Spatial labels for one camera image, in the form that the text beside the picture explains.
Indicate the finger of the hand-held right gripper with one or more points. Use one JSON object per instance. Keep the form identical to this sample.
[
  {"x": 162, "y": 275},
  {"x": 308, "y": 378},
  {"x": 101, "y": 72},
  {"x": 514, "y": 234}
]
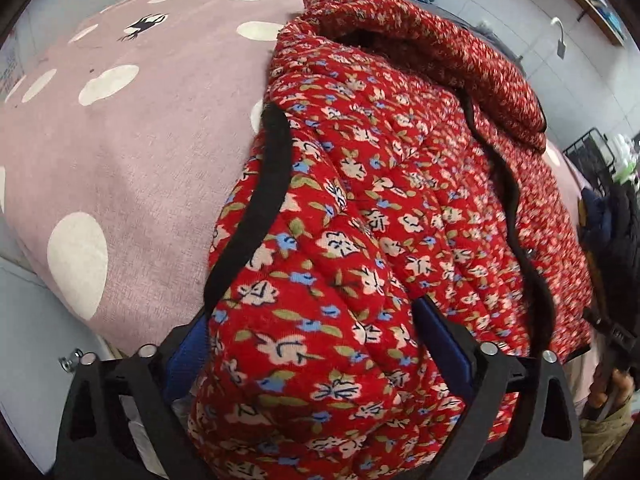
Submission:
[{"x": 607, "y": 330}]

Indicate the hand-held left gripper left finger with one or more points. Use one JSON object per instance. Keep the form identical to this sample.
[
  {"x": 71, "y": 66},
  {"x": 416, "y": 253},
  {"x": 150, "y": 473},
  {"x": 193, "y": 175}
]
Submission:
[{"x": 182, "y": 360}]

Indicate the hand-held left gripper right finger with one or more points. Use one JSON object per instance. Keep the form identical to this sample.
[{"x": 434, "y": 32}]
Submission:
[{"x": 445, "y": 350}]

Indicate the red floral quilted jacket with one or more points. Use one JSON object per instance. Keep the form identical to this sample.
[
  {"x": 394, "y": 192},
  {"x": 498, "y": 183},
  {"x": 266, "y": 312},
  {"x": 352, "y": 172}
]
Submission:
[{"x": 350, "y": 260}]

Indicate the person's right forearm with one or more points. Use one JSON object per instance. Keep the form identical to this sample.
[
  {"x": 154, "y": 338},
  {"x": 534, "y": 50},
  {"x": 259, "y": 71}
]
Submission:
[{"x": 602, "y": 432}]

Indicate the black ribbed garment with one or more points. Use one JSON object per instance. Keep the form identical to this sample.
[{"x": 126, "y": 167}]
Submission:
[{"x": 617, "y": 240}]

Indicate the metal bolt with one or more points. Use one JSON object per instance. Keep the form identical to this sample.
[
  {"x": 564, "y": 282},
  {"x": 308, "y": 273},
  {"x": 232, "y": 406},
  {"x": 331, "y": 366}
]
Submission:
[{"x": 75, "y": 358}]

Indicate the navy garment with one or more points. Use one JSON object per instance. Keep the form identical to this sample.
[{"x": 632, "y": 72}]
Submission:
[{"x": 594, "y": 210}]

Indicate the pink polka dot blanket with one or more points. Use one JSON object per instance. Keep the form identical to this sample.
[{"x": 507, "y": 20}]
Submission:
[{"x": 125, "y": 160}]

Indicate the wall poster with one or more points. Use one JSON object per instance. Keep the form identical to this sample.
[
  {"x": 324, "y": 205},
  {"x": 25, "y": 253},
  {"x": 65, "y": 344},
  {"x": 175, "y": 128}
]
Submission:
[{"x": 10, "y": 65}]

